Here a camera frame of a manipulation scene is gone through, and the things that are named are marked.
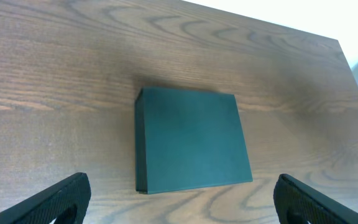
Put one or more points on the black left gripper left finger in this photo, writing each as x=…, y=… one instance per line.
x=64, y=202

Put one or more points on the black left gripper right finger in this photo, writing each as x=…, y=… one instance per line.
x=296, y=202

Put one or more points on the black gift box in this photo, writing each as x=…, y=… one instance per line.
x=188, y=139

